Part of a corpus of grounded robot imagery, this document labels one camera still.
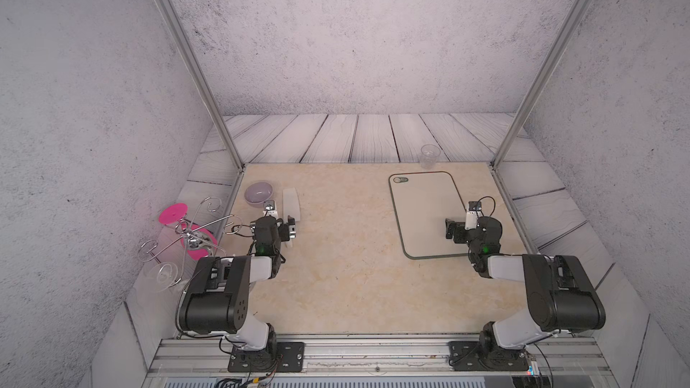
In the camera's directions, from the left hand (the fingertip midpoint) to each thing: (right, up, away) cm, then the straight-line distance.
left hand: (278, 216), depth 94 cm
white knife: (+1, +3, +14) cm, 14 cm away
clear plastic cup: (+60, +24, +27) cm, 70 cm away
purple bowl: (-12, +8, +13) cm, 20 cm away
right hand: (+65, 0, 0) cm, 65 cm away
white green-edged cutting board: (+54, +4, +13) cm, 56 cm away
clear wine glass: (-17, -9, -34) cm, 39 cm away
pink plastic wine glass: (-12, -3, -27) cm, 30 cm away
